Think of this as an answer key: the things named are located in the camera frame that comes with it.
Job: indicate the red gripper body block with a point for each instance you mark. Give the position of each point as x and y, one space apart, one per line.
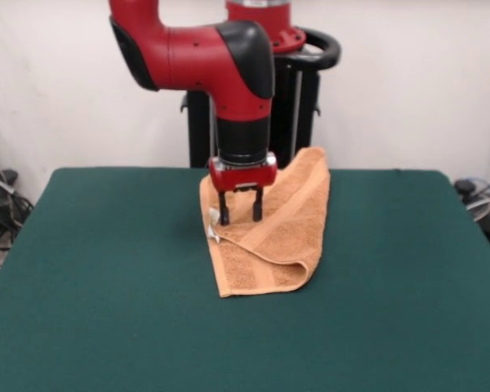
245 177

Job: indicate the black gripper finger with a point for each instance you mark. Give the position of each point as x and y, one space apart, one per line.
224 210
257 206

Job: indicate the tan terry towel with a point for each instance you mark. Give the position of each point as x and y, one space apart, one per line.
286 228

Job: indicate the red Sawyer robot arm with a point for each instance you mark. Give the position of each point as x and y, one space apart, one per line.
196 57

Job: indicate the dark green table cloth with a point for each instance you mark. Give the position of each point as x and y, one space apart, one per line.
106 286

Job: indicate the black power adapter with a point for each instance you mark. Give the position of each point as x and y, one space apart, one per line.
465 186
7 176

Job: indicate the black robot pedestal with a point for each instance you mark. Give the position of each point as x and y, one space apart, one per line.
306 122

